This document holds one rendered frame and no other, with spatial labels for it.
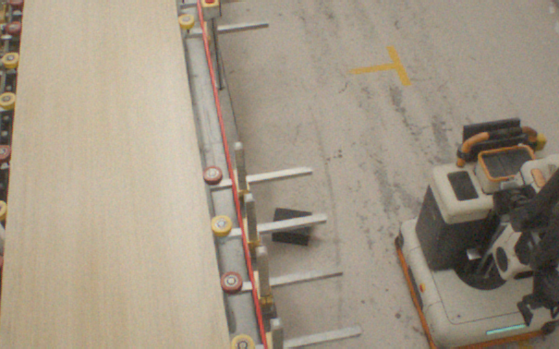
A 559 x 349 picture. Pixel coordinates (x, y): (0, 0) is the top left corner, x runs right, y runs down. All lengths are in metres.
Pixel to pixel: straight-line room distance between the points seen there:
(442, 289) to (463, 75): 1.81
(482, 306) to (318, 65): 2.06
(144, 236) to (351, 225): 1.42
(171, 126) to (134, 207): 0.44
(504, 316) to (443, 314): 0.28
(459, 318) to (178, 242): 1.34
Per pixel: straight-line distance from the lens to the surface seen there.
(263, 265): 2.11
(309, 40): 4.51
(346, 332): 2.27
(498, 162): 2.71
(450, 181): 2.72
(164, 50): 3.12
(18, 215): 2.65
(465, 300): 3.05
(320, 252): 3.39
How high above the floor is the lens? 2.92
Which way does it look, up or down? 53 degrees down
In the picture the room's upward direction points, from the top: 1 degrees counter-clockwise
